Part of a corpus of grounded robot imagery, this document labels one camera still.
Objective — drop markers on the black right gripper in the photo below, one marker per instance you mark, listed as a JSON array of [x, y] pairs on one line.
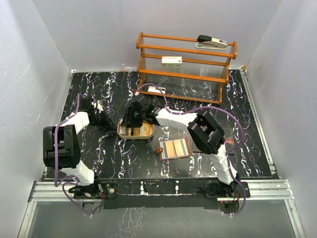
[[128, 121]]

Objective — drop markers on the white staples box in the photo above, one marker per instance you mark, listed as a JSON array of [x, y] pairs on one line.
[[171, 61]]

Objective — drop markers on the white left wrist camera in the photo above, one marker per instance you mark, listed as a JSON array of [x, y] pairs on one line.
[[98, 107]]

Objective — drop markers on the small white box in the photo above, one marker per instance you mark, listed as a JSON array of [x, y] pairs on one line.
[[153, 89]]

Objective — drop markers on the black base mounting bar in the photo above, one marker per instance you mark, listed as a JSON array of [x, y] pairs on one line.
[[208, 193]]

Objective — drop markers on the gold credit card black stripe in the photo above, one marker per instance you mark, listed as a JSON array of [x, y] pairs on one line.
[[180, 147]]

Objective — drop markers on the black and beige stapler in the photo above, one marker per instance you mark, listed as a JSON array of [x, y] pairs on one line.
[[208, 42]]

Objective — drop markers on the dark book three days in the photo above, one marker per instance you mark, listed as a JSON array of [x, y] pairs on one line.
[[228, 136]]

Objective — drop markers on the beige oval card tray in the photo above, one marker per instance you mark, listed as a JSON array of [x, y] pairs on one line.
[[133, 137]]

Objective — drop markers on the orange wooden shelf rack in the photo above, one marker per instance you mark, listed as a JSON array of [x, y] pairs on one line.
[[203, 74]]

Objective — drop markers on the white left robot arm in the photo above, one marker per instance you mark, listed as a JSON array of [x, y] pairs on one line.
[[61, 150]]

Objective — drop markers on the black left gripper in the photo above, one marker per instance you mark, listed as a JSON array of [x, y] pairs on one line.
[[109, 125]]

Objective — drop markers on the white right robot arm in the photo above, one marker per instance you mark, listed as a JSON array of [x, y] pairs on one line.
[[204, 130]]

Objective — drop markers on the brown leather card holder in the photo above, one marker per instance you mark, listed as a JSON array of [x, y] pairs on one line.
[[160, 151]]

